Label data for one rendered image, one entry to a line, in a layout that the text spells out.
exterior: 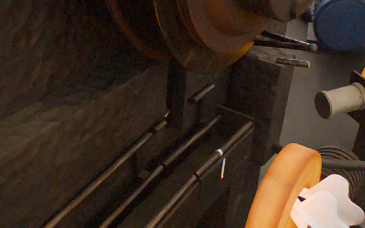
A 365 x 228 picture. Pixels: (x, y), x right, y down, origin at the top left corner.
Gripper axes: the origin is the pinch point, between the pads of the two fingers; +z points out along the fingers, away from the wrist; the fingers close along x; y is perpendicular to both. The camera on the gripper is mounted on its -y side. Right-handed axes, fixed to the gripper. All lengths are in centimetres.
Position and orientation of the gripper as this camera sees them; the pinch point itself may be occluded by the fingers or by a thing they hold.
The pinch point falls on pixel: (286, 196)
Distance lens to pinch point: 66.7
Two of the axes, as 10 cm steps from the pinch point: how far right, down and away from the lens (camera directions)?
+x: -5.3, 4.1, -7.4
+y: 3.1, -7.2, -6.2
